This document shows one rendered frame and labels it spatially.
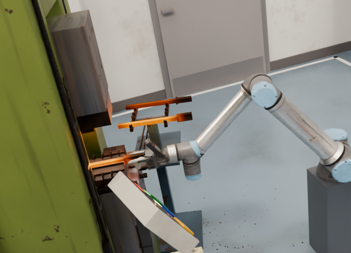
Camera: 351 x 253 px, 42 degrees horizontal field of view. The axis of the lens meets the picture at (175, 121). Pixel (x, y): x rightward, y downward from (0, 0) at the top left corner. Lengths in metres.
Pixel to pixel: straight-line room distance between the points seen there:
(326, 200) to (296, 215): 0.72
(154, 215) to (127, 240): 0.85
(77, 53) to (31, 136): 0.40
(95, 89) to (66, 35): 0.27
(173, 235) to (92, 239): 0.49
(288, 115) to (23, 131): 1.23
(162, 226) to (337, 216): 1.40
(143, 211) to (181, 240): 0.20
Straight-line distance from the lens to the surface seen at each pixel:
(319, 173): 2.75
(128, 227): 2.45
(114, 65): 5.18
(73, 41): 1.97
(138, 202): 1.75
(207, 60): 5.38
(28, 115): 1.82
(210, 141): 2.48
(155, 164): 2.38
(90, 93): 2.04
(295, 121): 2.31
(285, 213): 3.45
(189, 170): 2.41
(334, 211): 2.82
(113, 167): 2.37
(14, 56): 1.74
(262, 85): 2.20
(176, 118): 2.71
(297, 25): 5.81
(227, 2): 5.30
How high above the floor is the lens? 2.21
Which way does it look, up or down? 27 degrees down
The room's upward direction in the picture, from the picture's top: 10 degrees counter-clockwise
